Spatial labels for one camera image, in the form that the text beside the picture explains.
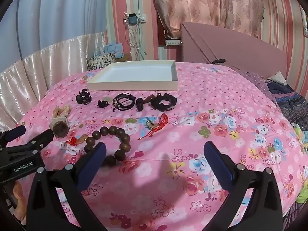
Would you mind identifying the pink floral bedsheet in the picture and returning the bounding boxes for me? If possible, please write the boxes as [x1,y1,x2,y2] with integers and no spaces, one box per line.
[5,61,306,231]

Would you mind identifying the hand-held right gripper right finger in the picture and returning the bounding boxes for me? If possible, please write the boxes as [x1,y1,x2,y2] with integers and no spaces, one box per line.
[203,141,284,231]

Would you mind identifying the black hair claw clip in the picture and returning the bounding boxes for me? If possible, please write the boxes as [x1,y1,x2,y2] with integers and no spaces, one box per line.
[75,89,92,105]

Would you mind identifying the black cord bracelet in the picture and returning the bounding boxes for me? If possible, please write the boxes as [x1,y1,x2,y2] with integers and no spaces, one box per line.
[112,92,136,112]

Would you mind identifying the cream braided hair tie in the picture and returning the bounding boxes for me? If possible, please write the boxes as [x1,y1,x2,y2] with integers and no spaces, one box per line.
[53,105,73,121]

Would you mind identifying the floral tote bag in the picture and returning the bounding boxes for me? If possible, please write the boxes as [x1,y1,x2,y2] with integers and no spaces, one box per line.
[86,52,116,72]

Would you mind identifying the dark blue patterned blanket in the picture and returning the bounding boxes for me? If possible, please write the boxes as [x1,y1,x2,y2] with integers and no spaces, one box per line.
[264,79,308,131]

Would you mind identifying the red knot gourd charm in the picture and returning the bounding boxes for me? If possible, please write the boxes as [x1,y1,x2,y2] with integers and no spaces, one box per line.
[65,133,89,147]

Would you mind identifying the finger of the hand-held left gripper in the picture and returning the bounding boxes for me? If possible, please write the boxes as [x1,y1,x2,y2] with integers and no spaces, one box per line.
[0,125,26,148]
[5,128,54,158]

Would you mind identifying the brown wooden bead bracelet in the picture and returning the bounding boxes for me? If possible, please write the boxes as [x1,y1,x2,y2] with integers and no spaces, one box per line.
[84,125,132,167]

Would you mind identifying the purple dotted cloth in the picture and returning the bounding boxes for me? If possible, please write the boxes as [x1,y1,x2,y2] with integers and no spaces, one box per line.
[240,69,275,97]

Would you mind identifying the pink patterned curtain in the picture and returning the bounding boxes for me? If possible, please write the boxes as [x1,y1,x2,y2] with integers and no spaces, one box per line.
[150,0,263,38]

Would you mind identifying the pale blue curtain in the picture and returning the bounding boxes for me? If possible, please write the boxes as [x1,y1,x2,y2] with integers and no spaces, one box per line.
[0,0,108,61]

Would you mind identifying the pink headboard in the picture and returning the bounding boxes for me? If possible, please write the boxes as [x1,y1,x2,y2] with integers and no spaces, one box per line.
[180,22,288,83]

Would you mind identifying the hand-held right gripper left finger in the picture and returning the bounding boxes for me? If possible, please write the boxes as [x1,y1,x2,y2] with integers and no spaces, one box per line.
[26,141,107,231]

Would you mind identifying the black cord jade pendant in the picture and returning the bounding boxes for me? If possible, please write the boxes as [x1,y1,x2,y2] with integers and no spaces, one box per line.
[97,97,113,108]

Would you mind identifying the hanging white cables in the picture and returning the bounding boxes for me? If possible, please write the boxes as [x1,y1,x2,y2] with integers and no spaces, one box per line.
[127,23,145,61]

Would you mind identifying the black scrunchie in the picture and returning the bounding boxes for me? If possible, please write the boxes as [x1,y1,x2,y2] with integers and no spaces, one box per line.
[150,93,178,112]

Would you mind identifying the person's left hand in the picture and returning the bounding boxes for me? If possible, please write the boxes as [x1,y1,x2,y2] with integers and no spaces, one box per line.
[12,180,27,222]

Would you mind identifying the red string bracelet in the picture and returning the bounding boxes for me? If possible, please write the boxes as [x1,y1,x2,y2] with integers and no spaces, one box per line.
[137,113,169,141]

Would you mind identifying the blue paper bag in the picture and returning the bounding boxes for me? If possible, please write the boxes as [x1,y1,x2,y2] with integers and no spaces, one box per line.
[104,43,125,58]

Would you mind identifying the beige scrunchie with brown disc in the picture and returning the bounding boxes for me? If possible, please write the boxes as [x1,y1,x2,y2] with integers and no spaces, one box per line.
[49,116,70,139]

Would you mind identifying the white satin curtain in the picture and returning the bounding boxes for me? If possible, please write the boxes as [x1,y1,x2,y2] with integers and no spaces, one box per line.
[0,31,106,126]

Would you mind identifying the white shallow tray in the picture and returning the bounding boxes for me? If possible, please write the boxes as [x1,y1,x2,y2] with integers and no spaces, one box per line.
[86,60,179,92]

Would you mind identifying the white small pillow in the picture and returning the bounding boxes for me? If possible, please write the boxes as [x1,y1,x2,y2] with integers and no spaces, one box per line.
[268,71,288,86]

